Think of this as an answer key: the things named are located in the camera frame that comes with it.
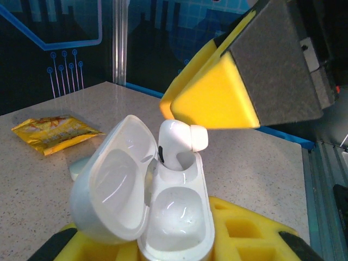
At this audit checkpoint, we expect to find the white earbud charging case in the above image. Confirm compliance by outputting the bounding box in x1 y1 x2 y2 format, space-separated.
69 114 216 261

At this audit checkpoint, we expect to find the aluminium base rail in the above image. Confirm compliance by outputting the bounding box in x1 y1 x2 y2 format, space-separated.
300 140 348 261

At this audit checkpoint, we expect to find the yellow snack packet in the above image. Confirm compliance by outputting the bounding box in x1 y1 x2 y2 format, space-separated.
11 114 106 157

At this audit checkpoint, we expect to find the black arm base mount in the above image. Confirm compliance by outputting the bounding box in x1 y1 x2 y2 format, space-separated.
332 184 348 219

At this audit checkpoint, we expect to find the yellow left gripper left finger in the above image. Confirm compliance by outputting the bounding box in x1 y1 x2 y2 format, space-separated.
27 222 140 261

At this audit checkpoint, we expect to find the white wireless earbud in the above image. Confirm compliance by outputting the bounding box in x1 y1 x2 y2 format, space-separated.
157 119 209 172

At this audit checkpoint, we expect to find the aluminium frame post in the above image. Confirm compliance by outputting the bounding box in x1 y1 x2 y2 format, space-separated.
112 0 129 85

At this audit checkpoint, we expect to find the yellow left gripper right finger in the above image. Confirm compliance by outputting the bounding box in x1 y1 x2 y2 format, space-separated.
208 195 325 261

